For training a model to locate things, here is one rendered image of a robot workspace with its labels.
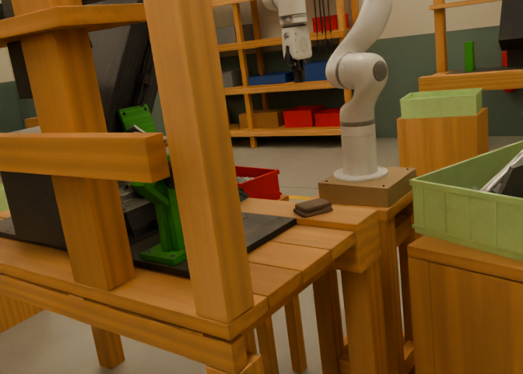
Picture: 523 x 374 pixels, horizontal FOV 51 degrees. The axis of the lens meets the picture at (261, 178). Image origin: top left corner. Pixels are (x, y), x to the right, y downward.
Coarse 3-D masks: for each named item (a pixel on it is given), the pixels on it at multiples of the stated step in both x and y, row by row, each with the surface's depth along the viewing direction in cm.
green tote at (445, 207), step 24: (456, 168) 177; (480, 168) 184; (432, 192) 161; (456, 192) 153; (480, 192) 147; (432, 216) 163; (456, 216) 156; (480, 216) 149; (504, 216) 143; (456, 240) 158; (480, 240) 151; (504, 240) 145
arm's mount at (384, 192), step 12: (396, 168) 199; (408, 168) 197; (324, 180) 193; (336, 180) 191; (372, 180) 187; (384, 180) 185; (396, 180) 184; (408, 180) 191; (324, 192) 191; (336, 192) 188; (348, 192) 185; (360, 192) 183; (372, 192) 180; (384, 192) 177; (396, 192) 183; (408, 192) 191; (360, 204) 184; (372, 204) 181; (384, 204) 179
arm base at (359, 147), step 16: (352, 128) 186; (368, 128) 186; (352, 144) 188; (368, 144) 187; (352, 160) 189; (368, 160) 189; (336, 176) 194; (352, 176) 191; (368, 176) 189; (384, 176) 190
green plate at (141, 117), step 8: (144, 104) 176; (120, 112) 168; (128, 112) 170; (136, 112) 173; (144, 112) 175; (120, 120) 169; (128, 120) 170; (136, 120) 172; (144, 120) 174; (152, 120) 177; (144, 128) 174; (152, 128) 176
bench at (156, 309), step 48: (0, 240) 186; (288, 240) 152; (336, 240) 148; (0, 288) 170; (48, 288) 153; (96, 288) 137; (144, 288) 133; (288, 288) 128; (96, 336) 262; (144, 336) 130; (192, 336) 119; (240, 336) 115; (384, 336) 172
